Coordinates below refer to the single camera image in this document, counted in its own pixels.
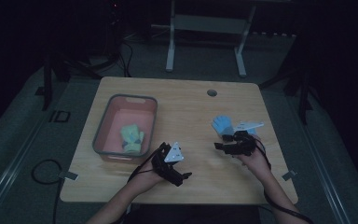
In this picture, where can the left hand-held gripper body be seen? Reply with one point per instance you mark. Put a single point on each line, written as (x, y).
(169, 163)

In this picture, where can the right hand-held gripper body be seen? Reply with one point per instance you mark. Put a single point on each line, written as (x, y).
(244, 143)

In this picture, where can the plain blue glove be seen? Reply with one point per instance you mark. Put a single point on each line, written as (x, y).
(222, 124)

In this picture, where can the green mitten with blue pattern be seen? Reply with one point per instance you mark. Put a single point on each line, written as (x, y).
(133, 143)

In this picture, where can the pink basin with grey rim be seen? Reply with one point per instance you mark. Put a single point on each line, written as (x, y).
(126, 129)

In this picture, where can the person's right hand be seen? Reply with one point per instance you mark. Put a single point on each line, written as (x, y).
(256, 161)

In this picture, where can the person's left hand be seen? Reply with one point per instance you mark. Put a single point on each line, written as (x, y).
(149, 180)

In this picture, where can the grey table edge clip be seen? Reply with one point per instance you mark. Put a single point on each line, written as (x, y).
(68, 175)
(289, 174)

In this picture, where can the black tripod stand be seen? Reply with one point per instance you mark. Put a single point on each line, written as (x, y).
(48, 77)
(301, 84)

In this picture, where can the dark equipment tower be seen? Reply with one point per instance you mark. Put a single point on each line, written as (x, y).
(114, 28)

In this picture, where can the white metal stand frame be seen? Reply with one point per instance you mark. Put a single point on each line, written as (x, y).
(206, 25)

